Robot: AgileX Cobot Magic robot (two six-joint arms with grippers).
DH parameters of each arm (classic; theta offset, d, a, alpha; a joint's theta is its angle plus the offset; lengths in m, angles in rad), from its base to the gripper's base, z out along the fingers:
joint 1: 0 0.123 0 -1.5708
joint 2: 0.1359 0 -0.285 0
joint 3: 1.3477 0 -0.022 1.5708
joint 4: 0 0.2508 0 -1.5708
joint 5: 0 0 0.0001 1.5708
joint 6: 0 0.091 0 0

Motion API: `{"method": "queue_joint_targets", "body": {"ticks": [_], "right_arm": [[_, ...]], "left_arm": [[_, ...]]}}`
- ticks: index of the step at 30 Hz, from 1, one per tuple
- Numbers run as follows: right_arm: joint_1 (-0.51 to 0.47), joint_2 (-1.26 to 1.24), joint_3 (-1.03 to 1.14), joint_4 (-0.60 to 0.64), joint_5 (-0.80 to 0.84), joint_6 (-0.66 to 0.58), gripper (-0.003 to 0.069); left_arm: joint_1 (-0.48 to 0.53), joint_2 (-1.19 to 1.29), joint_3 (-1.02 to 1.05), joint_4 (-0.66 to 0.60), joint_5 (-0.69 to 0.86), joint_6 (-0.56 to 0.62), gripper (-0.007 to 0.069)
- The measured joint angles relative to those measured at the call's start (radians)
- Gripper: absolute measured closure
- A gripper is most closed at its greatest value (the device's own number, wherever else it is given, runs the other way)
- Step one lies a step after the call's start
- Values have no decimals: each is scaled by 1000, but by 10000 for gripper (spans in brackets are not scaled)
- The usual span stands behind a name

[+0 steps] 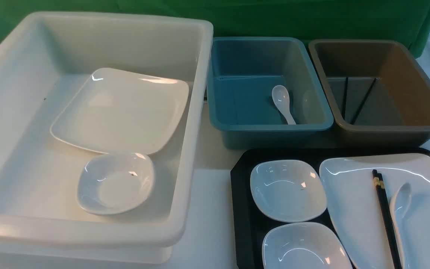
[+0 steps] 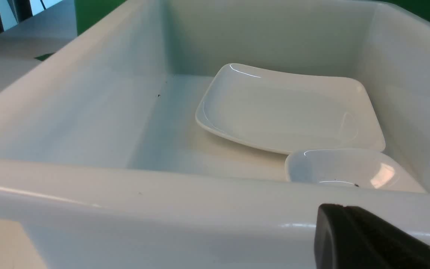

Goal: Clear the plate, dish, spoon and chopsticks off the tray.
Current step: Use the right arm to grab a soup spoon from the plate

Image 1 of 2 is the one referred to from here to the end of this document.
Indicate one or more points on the small white bowl tray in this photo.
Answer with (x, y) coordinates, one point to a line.
(305, 245)
(288, 191)

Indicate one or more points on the white ceramic spoon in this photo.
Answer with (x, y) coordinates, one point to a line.
(281, 100)
(399, 206)

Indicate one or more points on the large white square plate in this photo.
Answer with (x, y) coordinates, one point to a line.
(355, 212)

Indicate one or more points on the white square plate in bin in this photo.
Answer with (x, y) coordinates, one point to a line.
(118, 111)

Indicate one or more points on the small white bowl in bin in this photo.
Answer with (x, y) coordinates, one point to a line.
(111, 184)

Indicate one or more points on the large white plastic bin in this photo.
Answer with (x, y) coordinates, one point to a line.
(43, 63)

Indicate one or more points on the teal plastic bin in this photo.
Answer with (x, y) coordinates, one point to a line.
(242, 74)

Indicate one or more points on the white ceramic spoon in bin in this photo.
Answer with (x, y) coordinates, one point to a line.
(281, 100)

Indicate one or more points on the brown plastic bin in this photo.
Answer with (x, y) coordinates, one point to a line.
(397, 111)

